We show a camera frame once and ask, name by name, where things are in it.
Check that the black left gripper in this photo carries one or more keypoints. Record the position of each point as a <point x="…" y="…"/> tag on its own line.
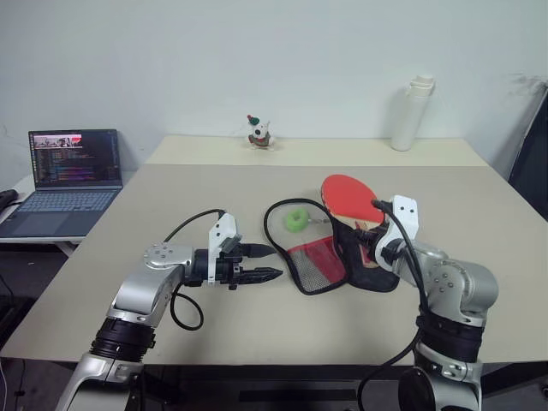
<point x="227" y="269"/>

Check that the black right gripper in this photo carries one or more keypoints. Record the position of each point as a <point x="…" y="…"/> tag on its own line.
<point x="373" y="239"/>

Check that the red table tennis paddle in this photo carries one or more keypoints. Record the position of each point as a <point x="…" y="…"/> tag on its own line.
<point x="347" y="197"/>

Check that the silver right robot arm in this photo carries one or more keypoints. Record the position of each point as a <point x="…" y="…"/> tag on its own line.
<point x="462" y="282"/>

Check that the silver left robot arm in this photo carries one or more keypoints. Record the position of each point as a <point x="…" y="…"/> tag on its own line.
<point x="141" y="291"/>

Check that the black paddle case red mesh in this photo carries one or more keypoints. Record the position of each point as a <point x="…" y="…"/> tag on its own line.
<point x="317" y="274"/>

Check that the white water bottle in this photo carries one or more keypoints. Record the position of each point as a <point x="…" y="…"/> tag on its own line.
<point x="406" y="120"/>

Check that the dark leaning panel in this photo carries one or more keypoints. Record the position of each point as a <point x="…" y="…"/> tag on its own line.
<point x="533" y="162"/>

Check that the grey open laptop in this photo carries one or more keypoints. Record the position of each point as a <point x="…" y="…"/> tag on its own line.
<point x="64" y="205"/>

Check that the black object on side table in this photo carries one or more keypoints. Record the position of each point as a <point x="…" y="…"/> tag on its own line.
<point x="6" y="199"/>

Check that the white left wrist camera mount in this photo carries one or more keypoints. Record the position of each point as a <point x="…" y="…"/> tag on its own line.
<point x="224" y="227"/>

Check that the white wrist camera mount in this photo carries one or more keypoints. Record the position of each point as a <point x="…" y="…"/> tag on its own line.
<point x="406" y="214"/>
<point x="224" y="227"/>

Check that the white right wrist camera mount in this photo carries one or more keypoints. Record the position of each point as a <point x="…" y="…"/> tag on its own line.
<point x="406" y="214"/>

